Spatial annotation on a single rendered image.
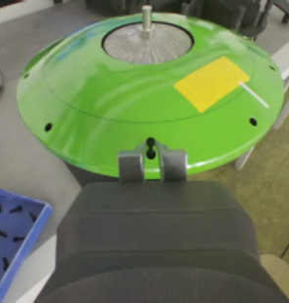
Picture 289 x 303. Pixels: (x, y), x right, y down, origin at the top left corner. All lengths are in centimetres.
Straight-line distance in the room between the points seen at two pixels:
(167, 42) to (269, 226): 127
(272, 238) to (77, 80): 131
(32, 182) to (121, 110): 23
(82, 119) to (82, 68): 6
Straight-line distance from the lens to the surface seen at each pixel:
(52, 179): 37
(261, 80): 26
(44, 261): 32
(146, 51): 25
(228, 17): 58
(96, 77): 22
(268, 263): 66
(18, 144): 45
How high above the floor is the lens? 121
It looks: 52 degrees down
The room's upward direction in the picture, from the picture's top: 3 degrees counter-clockwise
